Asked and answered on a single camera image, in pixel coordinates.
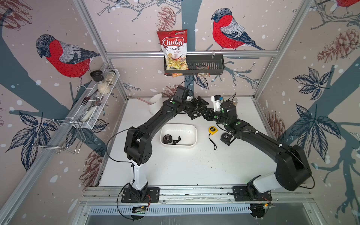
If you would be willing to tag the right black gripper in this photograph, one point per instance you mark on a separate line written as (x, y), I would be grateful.
(208, 114)

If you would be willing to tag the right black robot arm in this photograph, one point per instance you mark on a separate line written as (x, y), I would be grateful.
(292, 168)

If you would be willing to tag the red cassava chips bag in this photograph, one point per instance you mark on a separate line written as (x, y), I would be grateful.
(174, 47)

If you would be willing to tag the black lid jar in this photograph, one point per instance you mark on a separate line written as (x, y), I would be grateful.
(102, 85)

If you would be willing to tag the white wire rack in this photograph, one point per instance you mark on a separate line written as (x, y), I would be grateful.
(80, 119)

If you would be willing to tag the white storage box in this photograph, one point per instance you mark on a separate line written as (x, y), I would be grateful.
(187, 132)

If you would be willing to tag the spice jar silver lid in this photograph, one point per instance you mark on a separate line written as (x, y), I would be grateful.
(235, 101)

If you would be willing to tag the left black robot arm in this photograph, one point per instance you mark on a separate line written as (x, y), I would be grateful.
(138, 144)

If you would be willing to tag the metal fork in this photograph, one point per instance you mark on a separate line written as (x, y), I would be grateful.
(87, 99)

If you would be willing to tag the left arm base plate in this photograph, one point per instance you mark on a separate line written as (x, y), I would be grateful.
(146, 195)

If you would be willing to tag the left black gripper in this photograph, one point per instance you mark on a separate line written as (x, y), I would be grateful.
(196, 106)

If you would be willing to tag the metal spoon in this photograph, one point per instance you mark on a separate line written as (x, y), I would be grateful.
(93, 106)

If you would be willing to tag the yellow tape measure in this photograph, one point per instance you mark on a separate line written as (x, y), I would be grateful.
(212, 130)

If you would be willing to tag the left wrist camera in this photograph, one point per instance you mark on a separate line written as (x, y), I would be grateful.
(182, 94)

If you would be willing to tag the pink utensil handle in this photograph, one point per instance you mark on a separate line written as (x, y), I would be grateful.
(145, 101)

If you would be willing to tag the black wall basket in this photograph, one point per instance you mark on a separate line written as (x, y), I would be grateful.
(208, 64)

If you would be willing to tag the white utensil cup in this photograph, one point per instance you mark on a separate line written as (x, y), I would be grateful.
(156, 102)

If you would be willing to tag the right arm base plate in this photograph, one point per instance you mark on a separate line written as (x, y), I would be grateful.
(245, 193)

